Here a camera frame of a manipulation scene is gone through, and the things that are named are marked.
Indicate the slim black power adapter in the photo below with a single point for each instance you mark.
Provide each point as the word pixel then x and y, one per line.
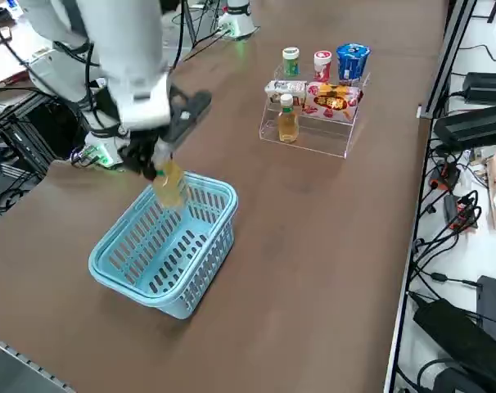
pixel 489 88

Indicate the white mouse print biscuit packet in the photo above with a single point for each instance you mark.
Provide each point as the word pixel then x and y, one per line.
pixel 285 88

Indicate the long black power brick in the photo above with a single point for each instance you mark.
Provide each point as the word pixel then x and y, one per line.
pixel 448 327

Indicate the black square box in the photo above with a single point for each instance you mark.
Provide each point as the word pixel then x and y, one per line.
pixel 495 303

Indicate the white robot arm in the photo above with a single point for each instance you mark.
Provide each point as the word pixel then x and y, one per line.
pixel 237 18
pixel 129 61

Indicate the blue instant noodle cup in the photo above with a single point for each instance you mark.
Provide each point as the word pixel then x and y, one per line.
pixel 352 61

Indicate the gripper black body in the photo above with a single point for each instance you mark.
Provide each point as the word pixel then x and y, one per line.
pixel 188 114

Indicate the green lid snack cup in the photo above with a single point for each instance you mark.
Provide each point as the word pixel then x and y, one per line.
pixel 291 61

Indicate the orange black plug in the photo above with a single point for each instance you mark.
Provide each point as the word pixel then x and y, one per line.
pixel 463 217
pixel 446 176

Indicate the white post base bracket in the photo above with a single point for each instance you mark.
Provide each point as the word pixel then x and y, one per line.
pixel 426 111

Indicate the strawberry print snack packet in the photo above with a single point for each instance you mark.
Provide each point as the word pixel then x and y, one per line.
pixel 334 100

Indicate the red lid snack cup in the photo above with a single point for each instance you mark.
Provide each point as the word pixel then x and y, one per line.
pixel 322 65

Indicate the black round-edged device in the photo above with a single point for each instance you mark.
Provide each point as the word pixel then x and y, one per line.
pixel 456 380

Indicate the light blue plastic basket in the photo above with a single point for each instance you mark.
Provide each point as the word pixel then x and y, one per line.
pixel 176 311

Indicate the large black power brick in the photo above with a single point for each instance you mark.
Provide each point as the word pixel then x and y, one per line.
pixel 473 127

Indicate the amber juice bottle white cap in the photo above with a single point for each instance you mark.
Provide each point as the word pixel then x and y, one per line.
pixel 170 184
pixel 288 123

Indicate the clear acrylic tiered shelf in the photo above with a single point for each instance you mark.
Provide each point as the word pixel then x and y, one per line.
pixel 313 139

